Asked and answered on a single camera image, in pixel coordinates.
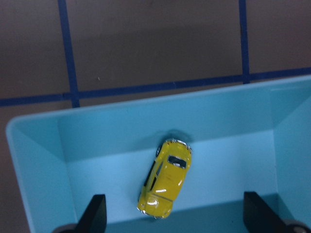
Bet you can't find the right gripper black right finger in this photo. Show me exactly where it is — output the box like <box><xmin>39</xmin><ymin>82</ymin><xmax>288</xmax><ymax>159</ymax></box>
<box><xmin>243</xmin><ymin>192</ymin><xmax>286</xmax><ymax>233</ymax></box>

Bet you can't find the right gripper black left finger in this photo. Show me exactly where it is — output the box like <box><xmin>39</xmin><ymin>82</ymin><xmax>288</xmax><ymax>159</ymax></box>
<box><xmin>74</xmin><ymin>194</ymin><xmax>107</xmax><ymax>233</ymax></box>

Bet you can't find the light blue plastic bin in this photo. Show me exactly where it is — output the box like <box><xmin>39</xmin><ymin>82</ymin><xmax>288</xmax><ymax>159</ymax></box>
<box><xmin>6</xmin><ymin>76</ymin><xmax>311</xmax><ymax>233</ymax></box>

